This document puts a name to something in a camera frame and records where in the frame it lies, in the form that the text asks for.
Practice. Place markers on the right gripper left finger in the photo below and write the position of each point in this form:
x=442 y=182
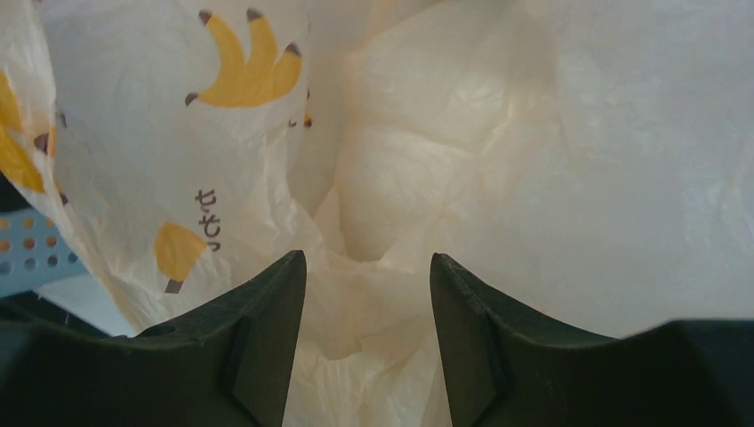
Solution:
x=227 y=362

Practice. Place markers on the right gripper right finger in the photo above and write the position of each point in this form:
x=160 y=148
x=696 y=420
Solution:
x=507 y=364

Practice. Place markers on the beige plastic bag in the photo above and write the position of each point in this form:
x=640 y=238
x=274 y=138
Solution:
x=590 y=159

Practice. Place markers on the blue plastic basket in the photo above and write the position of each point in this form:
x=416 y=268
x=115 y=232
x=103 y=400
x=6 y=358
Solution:
x=33 y=253

